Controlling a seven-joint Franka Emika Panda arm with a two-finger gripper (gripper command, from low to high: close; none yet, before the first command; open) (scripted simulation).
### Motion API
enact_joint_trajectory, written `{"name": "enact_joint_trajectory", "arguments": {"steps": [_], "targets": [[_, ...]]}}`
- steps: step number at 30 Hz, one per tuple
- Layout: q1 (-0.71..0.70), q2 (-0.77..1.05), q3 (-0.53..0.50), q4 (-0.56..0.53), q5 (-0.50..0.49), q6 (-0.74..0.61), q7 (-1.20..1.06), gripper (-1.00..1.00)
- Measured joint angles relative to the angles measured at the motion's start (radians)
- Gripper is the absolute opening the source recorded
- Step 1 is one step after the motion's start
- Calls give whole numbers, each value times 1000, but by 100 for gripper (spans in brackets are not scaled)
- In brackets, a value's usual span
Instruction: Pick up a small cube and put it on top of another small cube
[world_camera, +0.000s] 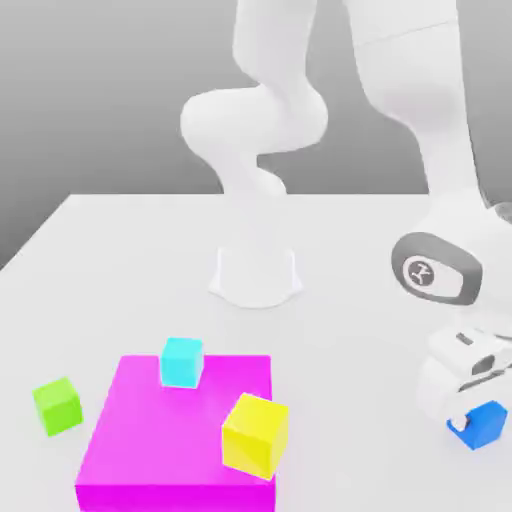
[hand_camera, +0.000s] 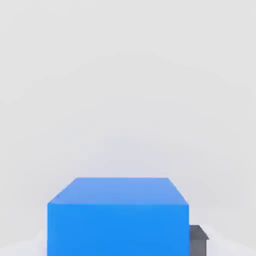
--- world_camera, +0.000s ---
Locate large magenta box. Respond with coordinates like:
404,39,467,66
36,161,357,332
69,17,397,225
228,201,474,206
74,354,278,512

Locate small green cube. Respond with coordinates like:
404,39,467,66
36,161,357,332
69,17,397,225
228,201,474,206
31,376,85,438

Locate small yellow cube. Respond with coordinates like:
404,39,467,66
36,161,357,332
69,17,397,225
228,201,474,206
221,392,290,482

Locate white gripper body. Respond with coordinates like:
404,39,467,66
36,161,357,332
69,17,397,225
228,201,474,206
416,354,512,424

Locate small cyan cube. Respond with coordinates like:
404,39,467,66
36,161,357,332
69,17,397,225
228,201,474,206
160,336,206,390

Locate small blue cube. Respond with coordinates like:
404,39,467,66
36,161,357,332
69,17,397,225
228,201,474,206
446,399,510,452

